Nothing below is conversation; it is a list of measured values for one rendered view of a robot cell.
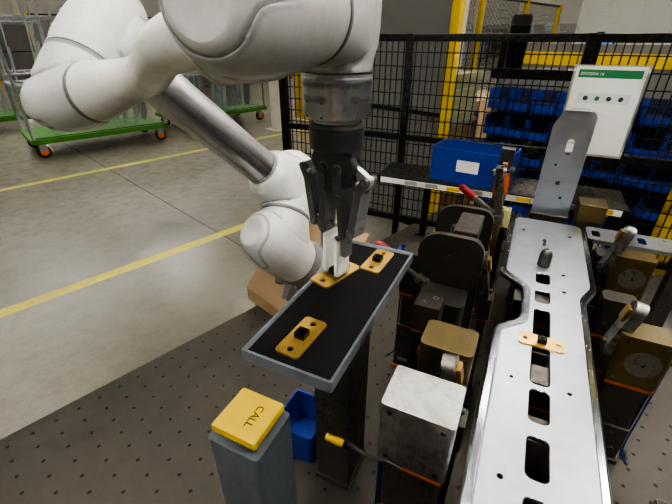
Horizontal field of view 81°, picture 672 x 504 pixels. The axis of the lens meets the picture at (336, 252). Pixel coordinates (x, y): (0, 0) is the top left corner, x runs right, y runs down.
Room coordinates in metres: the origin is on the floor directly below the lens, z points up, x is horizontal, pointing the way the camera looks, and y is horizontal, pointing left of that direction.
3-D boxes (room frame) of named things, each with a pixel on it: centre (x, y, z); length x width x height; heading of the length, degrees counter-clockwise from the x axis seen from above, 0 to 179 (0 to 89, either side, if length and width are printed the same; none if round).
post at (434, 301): (0.61, -0.18, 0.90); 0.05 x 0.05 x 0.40; 64
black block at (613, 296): (0.76, -0.70, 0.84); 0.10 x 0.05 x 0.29; 64
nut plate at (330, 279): (0.54, 0.00, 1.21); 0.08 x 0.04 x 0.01; 138
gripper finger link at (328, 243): (0.55, 0.01, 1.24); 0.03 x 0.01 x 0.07; 138
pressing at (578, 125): (1.25, -0.74, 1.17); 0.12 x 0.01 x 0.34; 64
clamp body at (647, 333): (0.57, -0.61, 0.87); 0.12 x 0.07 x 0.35; 64
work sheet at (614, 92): (1.47, -0.94, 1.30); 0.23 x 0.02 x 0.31; 64
